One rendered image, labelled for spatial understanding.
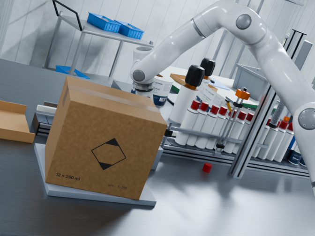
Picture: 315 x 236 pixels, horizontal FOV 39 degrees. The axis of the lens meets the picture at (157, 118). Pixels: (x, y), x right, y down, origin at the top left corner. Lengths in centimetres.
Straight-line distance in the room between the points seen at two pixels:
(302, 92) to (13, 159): 94
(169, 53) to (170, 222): 62
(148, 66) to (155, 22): 393
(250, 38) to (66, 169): 72
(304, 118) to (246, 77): 283
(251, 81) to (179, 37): 247
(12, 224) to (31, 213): 7
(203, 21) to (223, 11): 8
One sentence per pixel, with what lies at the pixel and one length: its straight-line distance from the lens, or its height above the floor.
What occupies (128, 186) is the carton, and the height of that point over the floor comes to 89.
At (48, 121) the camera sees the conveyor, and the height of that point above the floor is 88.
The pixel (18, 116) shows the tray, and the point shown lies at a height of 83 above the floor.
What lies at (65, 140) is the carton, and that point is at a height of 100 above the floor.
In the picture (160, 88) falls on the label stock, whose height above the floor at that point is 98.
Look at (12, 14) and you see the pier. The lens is 453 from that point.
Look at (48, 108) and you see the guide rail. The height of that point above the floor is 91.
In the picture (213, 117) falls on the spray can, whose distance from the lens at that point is 195.
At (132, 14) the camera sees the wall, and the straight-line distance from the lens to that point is 535.
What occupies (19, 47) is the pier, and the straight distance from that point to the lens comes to 464.
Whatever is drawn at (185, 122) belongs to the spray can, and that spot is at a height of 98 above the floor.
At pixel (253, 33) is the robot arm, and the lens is 150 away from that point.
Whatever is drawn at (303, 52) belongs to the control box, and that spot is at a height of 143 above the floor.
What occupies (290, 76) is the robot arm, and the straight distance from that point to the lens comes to 146.
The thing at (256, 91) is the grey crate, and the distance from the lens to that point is 406.
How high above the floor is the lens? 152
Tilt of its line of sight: 17 degrees down
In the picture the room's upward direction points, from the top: 21 degrees clockwise
